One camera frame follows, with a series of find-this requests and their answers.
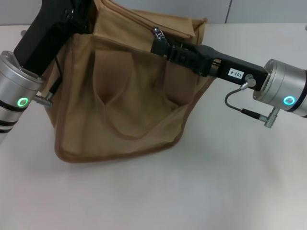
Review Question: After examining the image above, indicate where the khaki canvas food bag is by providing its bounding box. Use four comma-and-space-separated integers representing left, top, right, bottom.
40, 0, 216, 164

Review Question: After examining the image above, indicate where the gripper cable with plugs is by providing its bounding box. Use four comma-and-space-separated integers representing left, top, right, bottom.
224, 74, 280, 129
35, 56, 63, 106

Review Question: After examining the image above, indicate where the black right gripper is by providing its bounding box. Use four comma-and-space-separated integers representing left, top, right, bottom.
150, 39, 269, 92

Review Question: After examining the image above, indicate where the left gripper cable with plugs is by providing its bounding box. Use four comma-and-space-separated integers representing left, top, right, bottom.
35, 56, 63, 106

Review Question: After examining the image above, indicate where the right gripper cable with plugs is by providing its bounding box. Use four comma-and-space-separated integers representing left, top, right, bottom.
224, 74, 280, 129

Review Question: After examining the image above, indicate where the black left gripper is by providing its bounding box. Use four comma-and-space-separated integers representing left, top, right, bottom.
13, 0, 96, 78

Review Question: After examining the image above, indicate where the silver metal zipper pull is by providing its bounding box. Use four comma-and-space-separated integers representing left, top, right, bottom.
153, 25, 168, 44

